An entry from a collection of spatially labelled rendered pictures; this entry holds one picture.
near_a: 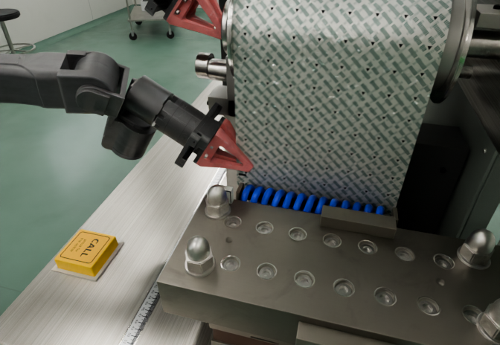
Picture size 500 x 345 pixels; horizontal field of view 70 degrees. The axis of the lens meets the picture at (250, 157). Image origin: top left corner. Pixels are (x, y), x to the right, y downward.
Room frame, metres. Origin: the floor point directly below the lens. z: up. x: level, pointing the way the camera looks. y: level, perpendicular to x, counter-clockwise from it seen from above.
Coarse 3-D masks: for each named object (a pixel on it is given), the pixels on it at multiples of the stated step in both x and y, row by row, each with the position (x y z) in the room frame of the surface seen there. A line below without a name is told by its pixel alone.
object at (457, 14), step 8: (456, 0) 0.41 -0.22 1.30; (464, 0) 0.41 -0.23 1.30; (456, 8) 0.41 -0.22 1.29; (464, 8) 0.40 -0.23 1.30; (456, 16) 0.40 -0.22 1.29; (464, 16) 0.40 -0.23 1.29; (456, 24) 0.39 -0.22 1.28; (448, 32) 0.39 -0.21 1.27; (456, 32) 0.39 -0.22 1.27; (448, 40) 0.39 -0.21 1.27; (456, 40) 0.39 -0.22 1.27; (448, 48) 0.39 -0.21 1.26; (456, 48) 0.38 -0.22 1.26; (448, 56) 0.38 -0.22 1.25; (440, 64) 0.39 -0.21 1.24; (448, 64) 0.38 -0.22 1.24; (440, 72) 0.39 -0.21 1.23; (448, 72) 0.39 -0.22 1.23; (440, 80) 0.39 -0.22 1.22; (432, 88) 0.41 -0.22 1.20
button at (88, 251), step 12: (72, 240) 0.42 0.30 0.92; (84, 240) 0.42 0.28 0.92; (96, 240) 0.42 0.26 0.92; (108, 240) 0.42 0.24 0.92; (60, 252) 0.39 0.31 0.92; (72, 252) 0.39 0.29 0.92; (84, 252) 0.39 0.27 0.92; (96, 252) 0.39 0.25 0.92; (108, 252) 0.40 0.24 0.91; (60, 264) 0.38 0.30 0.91; (72, 264) 0.37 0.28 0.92; (84, 264) 0.37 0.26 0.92; (96, 264) 0.37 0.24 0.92
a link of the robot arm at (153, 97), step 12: (132, 84) 0.47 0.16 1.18; (144, 84) 0.47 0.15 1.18; (156, 84) 0.48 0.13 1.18; (132, 96) 0.45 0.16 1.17; (144, 96) 0.45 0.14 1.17; (156, 96) 0.46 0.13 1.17; (168, 96) 0.46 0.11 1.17; (132, 108) 0.45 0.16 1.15; (144, 108) 0.45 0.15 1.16; (156, 108) 0.45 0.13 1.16; (132, 120) 0.46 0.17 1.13; (144, 120) 0.45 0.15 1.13
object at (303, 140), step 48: (240, 96) 0.44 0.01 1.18; (288, 96) 0.42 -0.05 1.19; (336, 96) 0.41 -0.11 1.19; (384, 96) 0.39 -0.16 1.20; (240, 144) 0.44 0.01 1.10; (288, 144) 0.42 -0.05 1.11; (336, 144) 0.40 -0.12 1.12; (384, 144) 0.39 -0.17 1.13; (288, 192) 0.42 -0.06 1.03; (336, 192) 0.40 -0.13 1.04; (384, 192) 0.39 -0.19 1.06
